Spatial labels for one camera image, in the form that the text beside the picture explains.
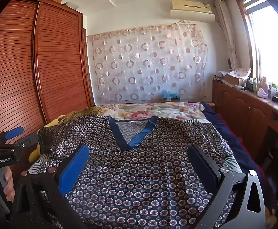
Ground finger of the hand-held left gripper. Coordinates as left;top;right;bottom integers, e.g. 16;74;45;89
0;126;24;146
9;134;40;151

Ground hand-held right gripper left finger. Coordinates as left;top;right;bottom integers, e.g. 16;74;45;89
11;144;90;229

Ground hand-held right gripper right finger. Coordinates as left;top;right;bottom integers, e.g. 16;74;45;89
188;145;265;229

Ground blue patterned blanket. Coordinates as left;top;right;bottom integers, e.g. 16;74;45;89
38;115;243;229

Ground person's left hand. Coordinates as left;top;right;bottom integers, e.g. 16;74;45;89
0;166;15;207

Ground yellow plush toy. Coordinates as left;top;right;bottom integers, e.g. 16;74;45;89
28;116;66;163

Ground floral quilt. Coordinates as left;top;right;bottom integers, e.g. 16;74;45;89
199;102;273;189

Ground gold patterned pillow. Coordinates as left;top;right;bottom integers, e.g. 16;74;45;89
58;106;105;124

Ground long wooden sideboard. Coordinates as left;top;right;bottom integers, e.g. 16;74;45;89
212;79;278;163

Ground floral bed sheet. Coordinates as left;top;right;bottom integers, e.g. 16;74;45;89
95;102;207;123

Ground blue cloth on small box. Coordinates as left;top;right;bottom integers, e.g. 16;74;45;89
161;89;180;102

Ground wooden louvered wardrobe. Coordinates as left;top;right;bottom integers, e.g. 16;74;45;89
0;0;95;172

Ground open cardboard box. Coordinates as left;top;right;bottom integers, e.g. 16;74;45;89
225;73;247;87

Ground dark cosmetic bottles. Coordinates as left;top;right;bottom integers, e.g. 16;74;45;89
246;77;259;91

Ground pink patterned wrapping paper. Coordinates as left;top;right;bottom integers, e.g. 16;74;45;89
232;68;252;78

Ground white plastic bottle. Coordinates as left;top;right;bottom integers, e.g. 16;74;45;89
268;82;277;100

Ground pale window curtain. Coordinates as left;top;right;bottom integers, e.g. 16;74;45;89
214;0;240;71

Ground wooden framed window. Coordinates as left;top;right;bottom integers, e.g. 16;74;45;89
234;0;278;94

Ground sheer circle-patterned wall curtain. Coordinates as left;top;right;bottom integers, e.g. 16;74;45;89
86;23;207;104

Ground wall air conditioner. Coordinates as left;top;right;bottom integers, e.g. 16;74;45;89
169;0;216;21

